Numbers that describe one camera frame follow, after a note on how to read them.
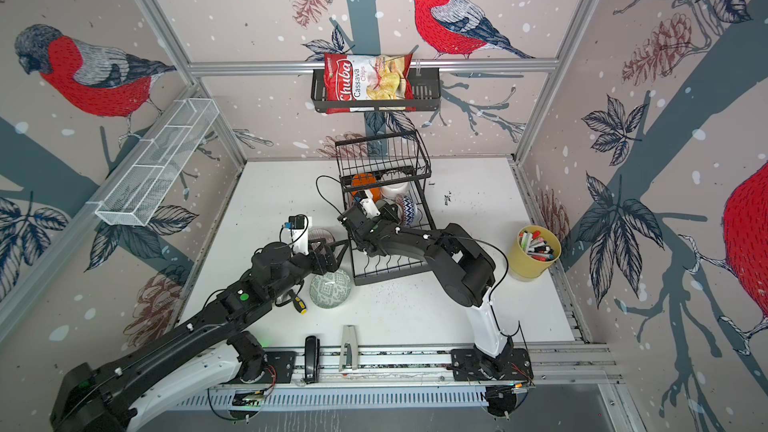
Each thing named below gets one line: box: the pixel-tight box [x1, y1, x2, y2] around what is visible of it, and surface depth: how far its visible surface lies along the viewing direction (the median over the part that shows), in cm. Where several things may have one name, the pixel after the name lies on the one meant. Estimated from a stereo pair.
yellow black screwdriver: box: [293, 295, 308, 315], surface depth 84 cm
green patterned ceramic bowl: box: [310, 269, 352, 309], surface depth 87 cm
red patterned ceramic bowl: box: [396, 194, 417, 227], surface depth 95 cm
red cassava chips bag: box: [323, 53, 416, 114], surface depth 90 cm
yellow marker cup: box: [508, 225, 562, 281], surface depth 85 cm
